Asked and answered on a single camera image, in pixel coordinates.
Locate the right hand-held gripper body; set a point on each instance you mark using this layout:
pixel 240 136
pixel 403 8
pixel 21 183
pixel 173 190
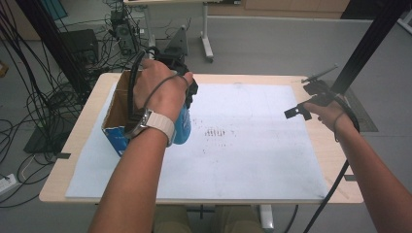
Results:
pixel 320 90

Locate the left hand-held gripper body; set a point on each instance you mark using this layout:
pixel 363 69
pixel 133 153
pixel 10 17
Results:
pixel 175 61

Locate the blue cardboard box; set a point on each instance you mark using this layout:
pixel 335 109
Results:
pixel 115 113

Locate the person's right hand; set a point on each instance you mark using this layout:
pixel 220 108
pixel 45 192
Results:
pixel 333 115

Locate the person's left hand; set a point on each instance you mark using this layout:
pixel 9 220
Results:
pixel 162 90

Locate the grey triangular stand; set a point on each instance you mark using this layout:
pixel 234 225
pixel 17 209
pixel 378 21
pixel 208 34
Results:
pixel 178 42

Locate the white-legged desk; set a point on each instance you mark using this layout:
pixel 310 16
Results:
pixel 205 35

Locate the wristwatch with white band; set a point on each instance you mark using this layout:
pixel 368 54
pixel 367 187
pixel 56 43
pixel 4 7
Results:
pixel 158 124

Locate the computer tower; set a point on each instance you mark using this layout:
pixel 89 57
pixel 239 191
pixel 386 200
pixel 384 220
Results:
pixel 124 32

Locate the white table mat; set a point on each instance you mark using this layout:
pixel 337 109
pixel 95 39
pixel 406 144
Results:
pixel 252 155

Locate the black tape strip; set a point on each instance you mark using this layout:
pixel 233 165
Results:
pixel 63 155
pixel 350 177

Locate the black equipment box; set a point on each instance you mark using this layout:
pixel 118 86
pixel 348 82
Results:
pixel 81 45

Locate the white table leg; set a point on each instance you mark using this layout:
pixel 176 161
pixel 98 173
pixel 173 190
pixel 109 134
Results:
pixel 266 216

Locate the white power strip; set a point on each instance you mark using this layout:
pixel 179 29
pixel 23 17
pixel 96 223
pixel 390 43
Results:
pixel 7 183

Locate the black metal frame post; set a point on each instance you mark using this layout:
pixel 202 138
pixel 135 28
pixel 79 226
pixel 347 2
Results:
pixel 369 42
pixel 55 48

